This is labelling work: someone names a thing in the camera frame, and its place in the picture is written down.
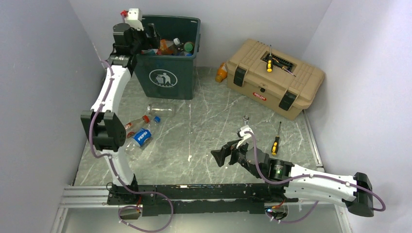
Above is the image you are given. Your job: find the tan plastic toolbox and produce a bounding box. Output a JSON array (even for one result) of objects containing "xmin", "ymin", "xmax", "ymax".
[{"xmin": 226, "ymin": 39, "xmax": 326, "ymax": 120}]

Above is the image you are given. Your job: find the silver open end wrench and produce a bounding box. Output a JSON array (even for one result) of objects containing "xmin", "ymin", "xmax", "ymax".
[{"xmin": 242, "ymin": 116, "xmax": 249, "ymax": 128}]

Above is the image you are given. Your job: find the small red cap bottle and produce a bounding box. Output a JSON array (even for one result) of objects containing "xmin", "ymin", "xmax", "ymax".
[{"xmin": 124, "ymin": 115, "xmax": 150, "ymax": 133}]

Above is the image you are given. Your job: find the pepsi bottle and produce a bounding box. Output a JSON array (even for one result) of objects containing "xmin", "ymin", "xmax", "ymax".
[{"xmin": 125, "ymin": 116, "xmax": 161, "ymax": 149}]

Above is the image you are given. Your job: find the orange bottle behind toolbox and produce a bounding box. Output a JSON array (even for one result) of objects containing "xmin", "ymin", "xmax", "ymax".
[{"xmin": 215, "ymin": 62, "xmax": 227, "ymax": 83}]

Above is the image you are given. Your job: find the dark green trash bin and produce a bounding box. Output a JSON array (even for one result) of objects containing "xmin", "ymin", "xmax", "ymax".
[{"xmin": 134, "ymin": 15, "xmax": 201, "ymax": 100}]

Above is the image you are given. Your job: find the yellow black screwdriver on table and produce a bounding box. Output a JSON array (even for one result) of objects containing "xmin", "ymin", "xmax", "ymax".
[{"xmin": 272, "ymin": 121, "xmax": 282, "ymax": 156}]

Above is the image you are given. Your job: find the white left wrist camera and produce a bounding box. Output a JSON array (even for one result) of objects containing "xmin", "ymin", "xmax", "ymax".
[{"xmin": 120, "ymin": 8, "xmax": 144, "ymax": 31}]

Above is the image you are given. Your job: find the clear bottle near bin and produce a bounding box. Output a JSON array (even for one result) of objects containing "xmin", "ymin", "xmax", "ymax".
[{"xmin": 147, "ymin": 102, "xmax": 176, "ymax": 117}]

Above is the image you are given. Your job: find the yellow handled screwdriver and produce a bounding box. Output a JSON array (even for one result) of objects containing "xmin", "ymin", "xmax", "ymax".
[{"xmin": 266, "ymin": 45, "xmax": 273, "ymax": 73}]

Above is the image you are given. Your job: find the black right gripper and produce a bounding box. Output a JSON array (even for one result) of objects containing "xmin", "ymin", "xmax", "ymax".
[{"xmin": 211, "ymin": 137, "xmax": 261, "ymax": 178}]

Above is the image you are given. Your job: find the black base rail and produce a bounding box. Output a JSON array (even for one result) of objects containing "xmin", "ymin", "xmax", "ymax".
[{"xmin": 107, "ymin": 183, "xmax": 297, "ymax": 216}]

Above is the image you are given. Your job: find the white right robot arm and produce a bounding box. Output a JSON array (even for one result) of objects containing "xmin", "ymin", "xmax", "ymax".
[{"xmin": 211, "ymin": 141, "xmax": 374, "ymax": 217}]

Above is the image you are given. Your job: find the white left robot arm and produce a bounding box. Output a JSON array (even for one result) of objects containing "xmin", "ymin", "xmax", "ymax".
[{"xmin": 80, "ymin": 23, "xmax": 160, "ymax": 204}]

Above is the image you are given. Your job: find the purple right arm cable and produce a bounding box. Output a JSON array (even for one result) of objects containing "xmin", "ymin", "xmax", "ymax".
[{"xmin": 246, "ymin": 130, "xmax": 386, "ymax": 213}]

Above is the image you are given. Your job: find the clear bottle red cap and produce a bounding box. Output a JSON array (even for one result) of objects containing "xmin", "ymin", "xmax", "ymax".
[{"xmin": 141, "ymin": 49, "xmax": 162, "ymax": 56}]

